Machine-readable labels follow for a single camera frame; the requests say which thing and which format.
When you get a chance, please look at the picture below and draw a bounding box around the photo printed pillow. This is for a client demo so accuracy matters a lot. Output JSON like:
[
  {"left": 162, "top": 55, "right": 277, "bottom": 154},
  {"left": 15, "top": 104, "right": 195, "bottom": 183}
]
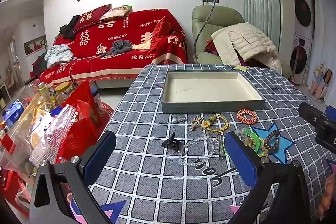
[{"left": 100, "top": 5, "right": 132, "bottom": 20}]

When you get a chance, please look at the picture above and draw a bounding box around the white stacked dryer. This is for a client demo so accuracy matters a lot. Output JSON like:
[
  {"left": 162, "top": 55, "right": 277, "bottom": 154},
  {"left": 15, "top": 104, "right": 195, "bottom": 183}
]
[{"left": 293, "top": 0, "right": 315, "bottom": 35}]

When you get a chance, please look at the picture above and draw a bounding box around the clear plastic bag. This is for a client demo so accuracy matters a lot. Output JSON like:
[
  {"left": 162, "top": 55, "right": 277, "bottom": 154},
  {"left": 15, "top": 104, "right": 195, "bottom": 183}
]
[{"left": 0, "top": 106, "right": 79, "bottom": 177}]

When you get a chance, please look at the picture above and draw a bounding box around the red purple clothing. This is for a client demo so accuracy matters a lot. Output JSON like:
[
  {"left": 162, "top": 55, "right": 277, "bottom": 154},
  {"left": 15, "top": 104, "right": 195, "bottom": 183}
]
[{"left": 205, "top": 40, "right": 218, "bottom": 55}]

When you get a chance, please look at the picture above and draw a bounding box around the yellow flower hair tie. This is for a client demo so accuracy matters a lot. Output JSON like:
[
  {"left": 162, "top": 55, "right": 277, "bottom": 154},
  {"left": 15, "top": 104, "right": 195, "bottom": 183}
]
[{"left": 202, "top": 113, "right": 231, "bottom": 134}]

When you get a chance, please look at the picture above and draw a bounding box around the blue packet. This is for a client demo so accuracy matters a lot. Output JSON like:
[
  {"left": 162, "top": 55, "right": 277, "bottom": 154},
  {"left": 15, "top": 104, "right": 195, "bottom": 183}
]
[{"left": 3, "top": 99, "right": 28, "bottom": 127}]

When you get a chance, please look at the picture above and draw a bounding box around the pale blue white garment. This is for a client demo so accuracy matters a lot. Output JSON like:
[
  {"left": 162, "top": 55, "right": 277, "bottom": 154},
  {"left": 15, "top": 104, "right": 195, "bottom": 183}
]
[{"left": 44, "top": 45, "right": 76, "bottom": 69}]

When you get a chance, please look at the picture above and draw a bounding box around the red patterned round rug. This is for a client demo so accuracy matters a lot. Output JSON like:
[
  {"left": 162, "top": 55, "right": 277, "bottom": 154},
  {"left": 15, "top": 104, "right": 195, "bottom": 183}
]
[{"left": 100, "top": 101, "right": 116, "bottom": 122}]

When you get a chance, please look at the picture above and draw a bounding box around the red satin pillow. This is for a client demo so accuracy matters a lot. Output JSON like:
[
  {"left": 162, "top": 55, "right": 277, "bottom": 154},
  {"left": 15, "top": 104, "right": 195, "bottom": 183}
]
[{"left": 148, "top": 16, "right": 172, "bottom": 52}]

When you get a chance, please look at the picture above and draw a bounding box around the cream cloth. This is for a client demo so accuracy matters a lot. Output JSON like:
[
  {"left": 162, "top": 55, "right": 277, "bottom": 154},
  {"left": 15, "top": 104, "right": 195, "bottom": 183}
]
[{"left": 211, "top": 26, "right": 238, "bottom": 66}]

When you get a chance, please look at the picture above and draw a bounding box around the black hair clip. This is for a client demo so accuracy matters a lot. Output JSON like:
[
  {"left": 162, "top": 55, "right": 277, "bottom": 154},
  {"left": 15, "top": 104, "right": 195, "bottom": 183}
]
[{"left": 161, "top": 132, "right": 181, "bottom": 152}]

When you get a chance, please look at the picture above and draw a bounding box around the red embroidered pillow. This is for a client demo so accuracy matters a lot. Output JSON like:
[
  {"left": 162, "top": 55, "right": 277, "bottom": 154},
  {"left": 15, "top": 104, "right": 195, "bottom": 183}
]
[{"left": 72, "top": 4, "right": 112, "bottom": 33}]

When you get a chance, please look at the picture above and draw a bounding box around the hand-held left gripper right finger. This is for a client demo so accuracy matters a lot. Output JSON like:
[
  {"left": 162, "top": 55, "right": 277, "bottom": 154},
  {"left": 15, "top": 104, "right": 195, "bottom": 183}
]
[{"left": 224, "top": 130, "right": 312, "bottom": 224}]

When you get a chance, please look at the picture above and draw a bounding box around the brown coil hair tie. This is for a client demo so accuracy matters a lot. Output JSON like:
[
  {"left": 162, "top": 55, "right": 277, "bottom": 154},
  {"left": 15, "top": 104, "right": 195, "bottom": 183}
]
[{"left": 264, "top": 130, "right": 280, "bottom": 151}]

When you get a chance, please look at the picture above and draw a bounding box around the white down coat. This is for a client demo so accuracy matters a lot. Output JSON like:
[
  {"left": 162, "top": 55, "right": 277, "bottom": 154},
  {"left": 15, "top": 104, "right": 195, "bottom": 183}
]
[{"left": 252, "top": 52, "right": 282, "bottom": 73}]

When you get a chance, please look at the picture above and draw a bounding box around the yellow lid jar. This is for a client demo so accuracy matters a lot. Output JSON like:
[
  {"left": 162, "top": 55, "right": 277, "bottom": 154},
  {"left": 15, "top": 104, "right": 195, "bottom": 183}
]
[{"left": 54, "top": 81, "right": 72, "bottom": 104}]

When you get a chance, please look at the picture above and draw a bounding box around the grey shallow cardboard box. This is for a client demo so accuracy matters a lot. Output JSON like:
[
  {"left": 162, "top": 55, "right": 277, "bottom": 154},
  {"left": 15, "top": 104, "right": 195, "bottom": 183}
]
[{"left": 161, "top": 70, "right": 265, "bottom": 114}]

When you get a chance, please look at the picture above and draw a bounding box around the grey garment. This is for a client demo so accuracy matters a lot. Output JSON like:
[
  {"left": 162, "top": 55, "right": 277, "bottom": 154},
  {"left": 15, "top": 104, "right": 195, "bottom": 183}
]
[{"left": 98, "top": 40, "right": 133, "bottom": 59}]

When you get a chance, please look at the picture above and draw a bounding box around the gooseneck phone holder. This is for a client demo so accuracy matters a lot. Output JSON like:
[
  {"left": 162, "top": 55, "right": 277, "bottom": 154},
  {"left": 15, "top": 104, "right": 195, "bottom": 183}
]
[{"left": 194, "top": 0, "right": 226, "bottom": 63}]

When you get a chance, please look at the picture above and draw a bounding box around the blue lid jar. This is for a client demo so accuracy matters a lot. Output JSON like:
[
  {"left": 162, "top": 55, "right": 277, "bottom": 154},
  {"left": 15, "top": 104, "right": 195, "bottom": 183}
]
[{"left": 91, "top": 88, "right": 103, "bottom": 114}]

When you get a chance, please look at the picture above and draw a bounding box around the clear crystal bead bracelet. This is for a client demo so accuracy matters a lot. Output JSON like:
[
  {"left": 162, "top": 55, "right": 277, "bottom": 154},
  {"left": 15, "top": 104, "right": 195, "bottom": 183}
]
[{"left": 178, "top": 133, "right": 213, "bottom": 167}]

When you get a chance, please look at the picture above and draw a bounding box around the yellow green bottle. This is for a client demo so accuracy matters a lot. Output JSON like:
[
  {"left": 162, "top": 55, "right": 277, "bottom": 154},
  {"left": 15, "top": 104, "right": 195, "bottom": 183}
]
[{"left": 38, "top": 82, "right": 57, "bottom": 109}]

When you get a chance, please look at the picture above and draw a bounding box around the beige quilted jacket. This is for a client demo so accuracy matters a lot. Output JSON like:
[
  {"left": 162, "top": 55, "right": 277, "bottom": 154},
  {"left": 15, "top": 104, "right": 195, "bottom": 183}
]
[{"left": 228, "top": 22, "right": 278, "bottom": 60}]

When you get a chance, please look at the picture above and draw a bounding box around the white washing machine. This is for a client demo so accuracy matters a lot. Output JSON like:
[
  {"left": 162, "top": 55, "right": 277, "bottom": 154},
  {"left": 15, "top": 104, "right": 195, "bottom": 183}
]
[{"left": 290, "top": 34, "right": 314, "bottom": 83}]

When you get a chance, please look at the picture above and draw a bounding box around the red sofa with cover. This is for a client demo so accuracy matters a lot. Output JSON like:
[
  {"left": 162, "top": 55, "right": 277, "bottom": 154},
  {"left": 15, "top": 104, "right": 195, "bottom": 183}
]
[{"left": 39, "top": 8, "right": 189, "bottom": 84}]

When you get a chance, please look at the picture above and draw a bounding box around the yellow coil hair tie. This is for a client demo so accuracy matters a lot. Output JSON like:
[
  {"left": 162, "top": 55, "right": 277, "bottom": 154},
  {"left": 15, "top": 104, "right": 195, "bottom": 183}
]
[{"left": 256, "top": 145, "right": 269, "bottom": 157}]

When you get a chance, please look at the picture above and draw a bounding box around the orange coil hair tie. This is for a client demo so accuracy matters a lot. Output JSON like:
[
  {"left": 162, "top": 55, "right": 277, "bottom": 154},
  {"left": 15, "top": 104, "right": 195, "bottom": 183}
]
[{"left": 237, "top": 109, "right": 257, "bottom": 125}]

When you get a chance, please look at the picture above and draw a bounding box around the green armchair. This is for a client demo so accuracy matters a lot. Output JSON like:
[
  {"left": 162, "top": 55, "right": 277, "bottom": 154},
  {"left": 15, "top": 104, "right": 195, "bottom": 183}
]
[{"left": 192, "top": 5, "right": 246, "bottom": 65}]

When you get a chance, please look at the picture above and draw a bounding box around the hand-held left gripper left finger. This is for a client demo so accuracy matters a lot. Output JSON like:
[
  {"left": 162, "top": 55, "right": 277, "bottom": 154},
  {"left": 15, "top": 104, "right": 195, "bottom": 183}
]
[{"left": 29, "top": 130, "right": 117, "bottom": 224}]

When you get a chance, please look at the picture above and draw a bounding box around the green plastic bangle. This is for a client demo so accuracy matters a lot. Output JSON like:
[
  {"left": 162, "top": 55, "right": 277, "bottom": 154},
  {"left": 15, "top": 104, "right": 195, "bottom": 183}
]
[{"left": 238, "top": 128, "right": 265, "bottom": 153}]

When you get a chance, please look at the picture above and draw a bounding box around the silver metal hairpin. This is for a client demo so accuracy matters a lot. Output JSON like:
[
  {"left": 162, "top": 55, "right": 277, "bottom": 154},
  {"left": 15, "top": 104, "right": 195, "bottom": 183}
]
[{"left": 217, "top": 133, "right": 225, "bottom": 161}]

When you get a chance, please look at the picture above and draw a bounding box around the wall niche shelf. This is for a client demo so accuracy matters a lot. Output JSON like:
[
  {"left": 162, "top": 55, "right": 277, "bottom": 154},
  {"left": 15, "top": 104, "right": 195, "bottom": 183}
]
[{"left": 24, "top": 35, "right": 48, "bottom": 56}]

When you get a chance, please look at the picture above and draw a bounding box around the black clothing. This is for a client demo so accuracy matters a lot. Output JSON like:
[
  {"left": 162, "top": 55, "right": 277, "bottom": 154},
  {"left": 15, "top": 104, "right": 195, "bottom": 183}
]
[{"left": 59, "top": 15, "right": 82, "bottom": 39}]

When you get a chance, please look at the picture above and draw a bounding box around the beige hair clip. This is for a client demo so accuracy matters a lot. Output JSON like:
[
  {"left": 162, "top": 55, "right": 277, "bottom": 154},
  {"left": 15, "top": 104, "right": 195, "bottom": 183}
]
[{"left": 190, "top": 115, "right": 204, "bottom": 132}]

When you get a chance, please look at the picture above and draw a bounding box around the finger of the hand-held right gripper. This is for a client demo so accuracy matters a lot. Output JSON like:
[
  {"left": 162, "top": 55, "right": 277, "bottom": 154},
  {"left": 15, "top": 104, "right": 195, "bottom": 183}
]
[
  {"left": 325, "top": 105, "right": 336, "bottom": 122},
  {"left": 298, "top": 102, "right": 328, "bottom": 125}
]

